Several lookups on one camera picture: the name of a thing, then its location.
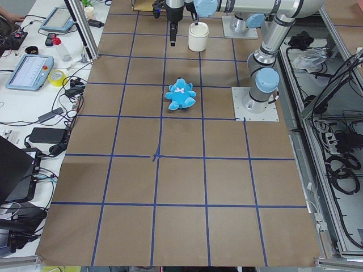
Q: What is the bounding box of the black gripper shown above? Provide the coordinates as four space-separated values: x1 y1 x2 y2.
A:
184 0 199 26
165 0 184 46

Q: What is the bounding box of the white trash can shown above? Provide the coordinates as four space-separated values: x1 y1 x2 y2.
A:
188 22 209 52

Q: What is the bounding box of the blue plush teddy bear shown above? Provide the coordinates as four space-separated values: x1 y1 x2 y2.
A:
165 78 196 111

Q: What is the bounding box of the white paper cup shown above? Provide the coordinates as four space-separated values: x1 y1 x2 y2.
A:
84 6 95 20

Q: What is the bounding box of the clear bottle red cap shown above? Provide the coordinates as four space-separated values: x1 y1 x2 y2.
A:
52 34 72 62

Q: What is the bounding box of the far blue teach pendant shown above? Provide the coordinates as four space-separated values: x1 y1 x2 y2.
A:
40 7 74 33

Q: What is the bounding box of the blue teach pendant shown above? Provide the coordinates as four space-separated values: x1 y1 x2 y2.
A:
40 7 74 33
5 54 54 91

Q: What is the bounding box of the crumpled white cloth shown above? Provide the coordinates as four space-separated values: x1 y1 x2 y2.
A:
292 49 327 73

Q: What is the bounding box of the black phone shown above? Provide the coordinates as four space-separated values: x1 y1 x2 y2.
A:
45 32 56 47

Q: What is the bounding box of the yellow tape roll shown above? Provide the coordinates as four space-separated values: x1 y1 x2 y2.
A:
47 70 66 87

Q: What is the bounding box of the near blue teach pendant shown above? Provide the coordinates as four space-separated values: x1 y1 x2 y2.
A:
5 54 54 91

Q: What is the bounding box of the black power adapter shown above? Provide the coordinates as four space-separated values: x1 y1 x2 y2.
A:
29 127 67 144

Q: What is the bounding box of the black laptop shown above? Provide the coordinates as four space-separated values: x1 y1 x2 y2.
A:
1 137 41 204

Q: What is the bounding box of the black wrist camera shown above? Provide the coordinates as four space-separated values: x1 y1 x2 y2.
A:
152 0 164 19

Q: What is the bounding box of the aluminium frame post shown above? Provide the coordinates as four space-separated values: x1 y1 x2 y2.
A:
64 0 99 61

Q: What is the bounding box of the black cable bundle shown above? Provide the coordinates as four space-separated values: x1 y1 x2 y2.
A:
326 154 362 196

